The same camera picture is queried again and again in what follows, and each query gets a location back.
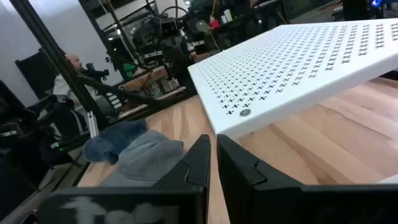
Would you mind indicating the black equipment stack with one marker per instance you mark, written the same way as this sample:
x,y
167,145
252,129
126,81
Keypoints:
x,y
28,133

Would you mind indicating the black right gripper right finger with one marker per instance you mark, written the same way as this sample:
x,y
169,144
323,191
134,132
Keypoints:
x,y
248,193

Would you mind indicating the wooden bench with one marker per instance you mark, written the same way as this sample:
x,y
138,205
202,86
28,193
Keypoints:
x,y
146,79

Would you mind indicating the red container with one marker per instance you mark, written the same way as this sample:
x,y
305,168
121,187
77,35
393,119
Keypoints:
x,y
214,23

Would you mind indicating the black panel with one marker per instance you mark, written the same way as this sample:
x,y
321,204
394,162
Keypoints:
x,y
35,71

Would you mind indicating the black camera device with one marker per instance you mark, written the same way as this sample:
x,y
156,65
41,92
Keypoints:
x,y
94,72

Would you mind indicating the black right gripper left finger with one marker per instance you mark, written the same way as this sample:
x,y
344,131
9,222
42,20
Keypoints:
x,y
174,202

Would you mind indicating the white perforated metal shelf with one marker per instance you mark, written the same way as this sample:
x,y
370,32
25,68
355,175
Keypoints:
x,y
280,62

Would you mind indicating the silver corner bracket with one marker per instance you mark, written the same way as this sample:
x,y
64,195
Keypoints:
x,y
92,124

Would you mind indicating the person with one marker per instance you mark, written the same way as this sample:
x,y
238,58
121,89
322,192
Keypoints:
x,y
66,87

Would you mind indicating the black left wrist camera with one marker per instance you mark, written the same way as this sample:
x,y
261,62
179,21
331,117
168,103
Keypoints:
x,y
168,28

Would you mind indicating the white cup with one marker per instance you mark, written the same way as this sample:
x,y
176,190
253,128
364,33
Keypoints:
x,y
228,15

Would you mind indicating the light grey baseball cap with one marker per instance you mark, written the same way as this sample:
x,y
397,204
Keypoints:
x,y
149,158

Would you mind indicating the green object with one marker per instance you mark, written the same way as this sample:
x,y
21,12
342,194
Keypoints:
x,y
129,70

